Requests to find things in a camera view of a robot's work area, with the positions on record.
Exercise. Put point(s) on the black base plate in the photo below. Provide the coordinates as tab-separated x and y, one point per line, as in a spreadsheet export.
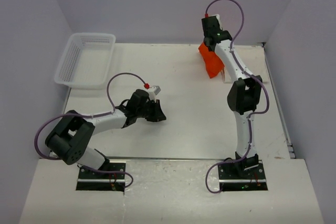
232	178
90	181

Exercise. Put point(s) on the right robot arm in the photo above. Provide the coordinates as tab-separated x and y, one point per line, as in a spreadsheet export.
243	96

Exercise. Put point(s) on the orange t-shirt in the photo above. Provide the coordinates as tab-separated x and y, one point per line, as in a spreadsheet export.
213	65

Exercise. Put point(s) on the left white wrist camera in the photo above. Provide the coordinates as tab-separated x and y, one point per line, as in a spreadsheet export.
153	91

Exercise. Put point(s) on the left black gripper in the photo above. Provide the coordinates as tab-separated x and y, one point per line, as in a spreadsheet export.
157	115

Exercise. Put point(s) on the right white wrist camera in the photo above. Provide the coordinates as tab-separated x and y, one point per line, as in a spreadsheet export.
218	26

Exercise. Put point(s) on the folded white t-shirt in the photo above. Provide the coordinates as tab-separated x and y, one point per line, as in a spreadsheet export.
226	77

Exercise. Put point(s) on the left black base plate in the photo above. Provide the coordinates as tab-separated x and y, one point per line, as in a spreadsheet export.
90	181

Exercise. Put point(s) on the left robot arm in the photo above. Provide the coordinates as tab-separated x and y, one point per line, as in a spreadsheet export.
70	137

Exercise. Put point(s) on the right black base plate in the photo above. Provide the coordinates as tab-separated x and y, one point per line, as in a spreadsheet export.
232	178

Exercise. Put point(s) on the white plastic basket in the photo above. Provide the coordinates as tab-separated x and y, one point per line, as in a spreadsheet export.
86	61

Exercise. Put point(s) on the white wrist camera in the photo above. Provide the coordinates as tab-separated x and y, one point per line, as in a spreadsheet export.
218	26
153	91

